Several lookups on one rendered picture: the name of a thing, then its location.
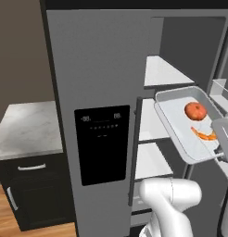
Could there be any clear grey tupperware container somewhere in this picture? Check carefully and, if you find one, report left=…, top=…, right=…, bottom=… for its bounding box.
left=153, top=85, right=227, bottom=165

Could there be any white fridge crisper drawer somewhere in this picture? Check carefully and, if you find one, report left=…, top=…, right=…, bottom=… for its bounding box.
left=131, top=181, right=158, bottom=228

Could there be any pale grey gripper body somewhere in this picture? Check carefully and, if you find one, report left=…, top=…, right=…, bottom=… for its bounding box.
left=210, top=111, right=228, bottom=165

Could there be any white fridge shelf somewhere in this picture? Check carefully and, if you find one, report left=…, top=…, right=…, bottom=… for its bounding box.
left=134, top=142, right=174, bottom=182
left=144, top=55, right=196, bottom=90
left=138, top=97, right=171, bottom=143

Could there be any grey fridge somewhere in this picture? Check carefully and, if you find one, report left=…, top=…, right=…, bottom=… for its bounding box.
left=39, top=0, right=228, bottom=237

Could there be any dark grey fridge door handle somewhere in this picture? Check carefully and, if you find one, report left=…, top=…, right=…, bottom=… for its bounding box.
left=127, top=96, right=144, bottom=207

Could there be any silver drawer handle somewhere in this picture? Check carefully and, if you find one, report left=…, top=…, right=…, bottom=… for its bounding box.
left=17, top=163, right=47, bottom=172

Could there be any black drawer front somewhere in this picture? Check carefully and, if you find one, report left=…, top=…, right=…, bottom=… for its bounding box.
left=0, top=153, right=68, bottom=181

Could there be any black base cupboard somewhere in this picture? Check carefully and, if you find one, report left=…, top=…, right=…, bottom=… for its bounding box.
left=0, top=152, right=77, bottom=232

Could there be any clear fridge door bin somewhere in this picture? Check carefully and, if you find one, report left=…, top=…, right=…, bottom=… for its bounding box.
left=209, top=78, right=228, bottom=116

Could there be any open grey fridge door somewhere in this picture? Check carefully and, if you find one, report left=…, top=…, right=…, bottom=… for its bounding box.
left=183, top=12, right=228, bottom=237

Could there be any silver cupboard door handle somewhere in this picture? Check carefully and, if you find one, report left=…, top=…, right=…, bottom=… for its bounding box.
left=6, top=186, right=19, bottom=212

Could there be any grey fridge door with dispenser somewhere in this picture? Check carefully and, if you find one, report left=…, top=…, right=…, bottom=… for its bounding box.
left=45, top=8, right=165, bottom=237

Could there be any black cupboard door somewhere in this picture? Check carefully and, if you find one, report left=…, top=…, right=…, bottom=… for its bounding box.
left=2, top=176, right=76, bottom=232

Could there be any orange shrimp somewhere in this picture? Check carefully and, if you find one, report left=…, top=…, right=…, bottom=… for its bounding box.
left=190, top=126, right=219, bottom=143

